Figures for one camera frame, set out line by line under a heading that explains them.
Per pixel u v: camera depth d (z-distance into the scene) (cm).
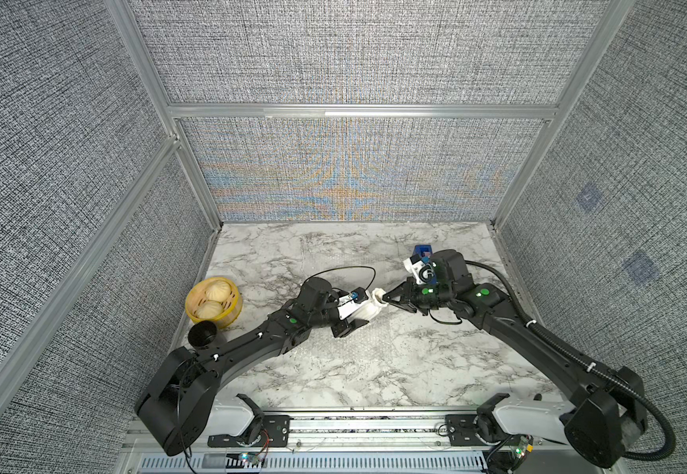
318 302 63
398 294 75
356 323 72
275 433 73
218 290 92
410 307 68
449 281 59
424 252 106
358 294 68
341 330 71
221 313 90
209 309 90
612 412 39
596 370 41
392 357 86
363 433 75
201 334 86
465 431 72
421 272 70
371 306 73
